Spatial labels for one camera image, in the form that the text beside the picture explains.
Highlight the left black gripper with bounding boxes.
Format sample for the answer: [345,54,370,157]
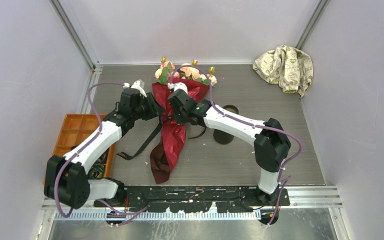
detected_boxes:
[131,92,165,121]

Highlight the black gold-lettered ribbon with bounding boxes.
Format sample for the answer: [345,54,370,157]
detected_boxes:
[117,114,208,162]

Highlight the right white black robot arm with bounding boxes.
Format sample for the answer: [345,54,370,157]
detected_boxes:
[168,89,291,206]

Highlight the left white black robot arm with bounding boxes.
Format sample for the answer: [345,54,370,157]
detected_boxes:
[44,88,162,211]

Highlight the black cylindrical vase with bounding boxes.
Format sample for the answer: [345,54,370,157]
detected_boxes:
[213,104,239,145]

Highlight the orange wooden compartment tray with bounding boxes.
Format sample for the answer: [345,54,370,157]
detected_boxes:
[52,114,116,178]

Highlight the rolled green patterned necktie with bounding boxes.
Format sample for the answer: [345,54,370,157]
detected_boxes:
[87,164,106,180]

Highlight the cream patterned cloth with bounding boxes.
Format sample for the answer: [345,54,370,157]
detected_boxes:
[252,45,314,98]

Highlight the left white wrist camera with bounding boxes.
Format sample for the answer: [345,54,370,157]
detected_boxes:
[122,79,147,98]

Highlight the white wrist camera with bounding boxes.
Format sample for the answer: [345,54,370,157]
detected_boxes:
[167,82,188,98]
[122,79,147,98]

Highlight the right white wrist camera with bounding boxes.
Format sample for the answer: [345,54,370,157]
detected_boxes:
[167,82,188,98]

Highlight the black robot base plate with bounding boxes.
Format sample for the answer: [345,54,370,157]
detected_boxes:
[106,185,291,214]

